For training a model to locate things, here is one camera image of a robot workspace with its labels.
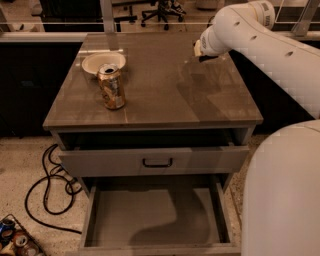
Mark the grey top drawer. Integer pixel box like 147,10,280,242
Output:
60,129,249,177

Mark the white paper bowl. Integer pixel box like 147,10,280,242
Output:
82,52,126,75

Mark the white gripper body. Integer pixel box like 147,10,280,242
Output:
200,25,231,56

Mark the black drawer handle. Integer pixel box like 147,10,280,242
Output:
142,158,173,168

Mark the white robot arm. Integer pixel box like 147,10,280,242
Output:
195,0,320,256

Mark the black office chair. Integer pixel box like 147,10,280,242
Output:
141,0,186,31

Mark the grey open middle drawer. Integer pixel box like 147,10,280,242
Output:
66,174,241,256

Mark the wire basket of cans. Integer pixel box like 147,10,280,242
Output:
0,214,47,256

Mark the black floor cable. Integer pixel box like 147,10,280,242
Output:
24,143,83,235

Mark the gold soda can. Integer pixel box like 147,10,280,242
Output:
97,64,126,110

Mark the grey drawer cabinet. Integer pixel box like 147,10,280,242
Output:
44,33,263,190

